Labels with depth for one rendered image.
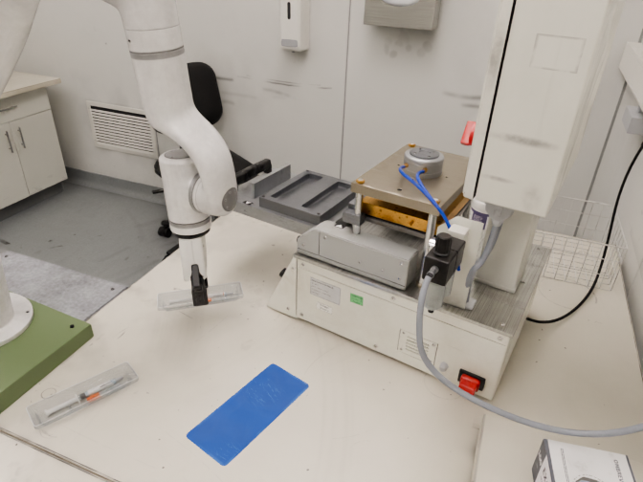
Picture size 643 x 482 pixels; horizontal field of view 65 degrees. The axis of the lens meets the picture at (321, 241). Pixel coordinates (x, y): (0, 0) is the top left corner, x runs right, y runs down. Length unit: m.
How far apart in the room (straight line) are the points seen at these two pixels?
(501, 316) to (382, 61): 1.75
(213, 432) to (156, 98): 0.59
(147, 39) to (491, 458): 0.87
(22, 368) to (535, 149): 0.97
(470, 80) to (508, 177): 1.66
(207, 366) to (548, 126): 0.76
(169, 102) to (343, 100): 1.76
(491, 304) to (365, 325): 0.26
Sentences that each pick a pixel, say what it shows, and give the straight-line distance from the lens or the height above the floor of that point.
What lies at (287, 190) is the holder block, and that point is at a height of 0.98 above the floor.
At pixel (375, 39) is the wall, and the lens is 2.52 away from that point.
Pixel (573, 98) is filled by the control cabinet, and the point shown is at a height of 1.33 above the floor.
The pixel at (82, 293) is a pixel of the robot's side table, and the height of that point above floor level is 0.75.
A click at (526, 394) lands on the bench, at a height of 0.75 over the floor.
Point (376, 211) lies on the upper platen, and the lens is 1.00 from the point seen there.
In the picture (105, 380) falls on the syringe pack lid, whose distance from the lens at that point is 1.07.
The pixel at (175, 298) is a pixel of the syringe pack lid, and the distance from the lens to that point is 1.16.
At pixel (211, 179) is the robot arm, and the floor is 1.13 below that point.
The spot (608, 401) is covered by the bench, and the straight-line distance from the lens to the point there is 1.17.
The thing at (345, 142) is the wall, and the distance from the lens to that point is 2.68.
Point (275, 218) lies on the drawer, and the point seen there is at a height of 0.96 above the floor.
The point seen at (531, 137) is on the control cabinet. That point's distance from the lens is 0.80.
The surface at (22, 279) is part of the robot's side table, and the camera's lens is 1.47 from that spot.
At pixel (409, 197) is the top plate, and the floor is 1.11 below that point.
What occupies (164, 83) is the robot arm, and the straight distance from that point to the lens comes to 0.92.
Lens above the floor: 1.50
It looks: 31 degrees down
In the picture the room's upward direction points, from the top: 2 degrees clockwise
